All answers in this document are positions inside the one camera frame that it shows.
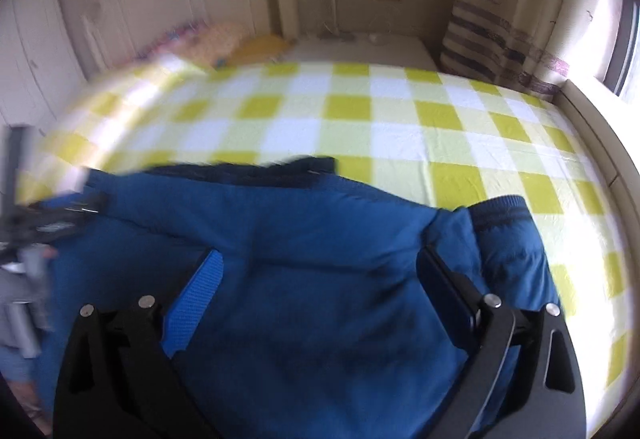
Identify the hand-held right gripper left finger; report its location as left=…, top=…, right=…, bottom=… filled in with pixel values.
left=52, top=249, right=224, bottom=439

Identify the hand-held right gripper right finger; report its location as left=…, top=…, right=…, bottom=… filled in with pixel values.
left=416, top=246, right=587, bottom=439

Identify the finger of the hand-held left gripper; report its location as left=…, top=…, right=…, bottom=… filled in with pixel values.
left=27, top=193, right=110, bottom=240

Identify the blue padded jacket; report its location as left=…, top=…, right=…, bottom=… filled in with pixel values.
left=30, top=156, right=561, bottom=439

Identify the yellow white checked bed sheet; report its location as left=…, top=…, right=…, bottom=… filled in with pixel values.
left=20, top=59, right=631, bottom=425

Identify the cream wardrobe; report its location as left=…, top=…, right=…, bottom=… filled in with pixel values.
left=0, top=0, right=88, bottom=132

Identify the floral patterned pillow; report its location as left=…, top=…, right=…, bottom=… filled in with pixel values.
left=135, top=19, right=211, bottom=64

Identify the beige window ledge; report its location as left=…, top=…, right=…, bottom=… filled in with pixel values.
left=557, top=78, right=640, bottom=202

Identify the peach pillow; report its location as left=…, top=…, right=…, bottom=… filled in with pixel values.
left=192, top=22, right=251, bottom=70

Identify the yellow pillow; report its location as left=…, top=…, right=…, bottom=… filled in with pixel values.
left=230, top=35, right=293, bottom=67

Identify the white nightstand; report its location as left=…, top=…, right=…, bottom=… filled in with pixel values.
left=286, top=35, right=440, bottom=70

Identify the beige striped curtain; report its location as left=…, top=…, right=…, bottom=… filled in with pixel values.
left=439, top=0, right=578, bottom=100

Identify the window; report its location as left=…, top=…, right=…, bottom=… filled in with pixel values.
left=597, top=0, right=640, bottom=100

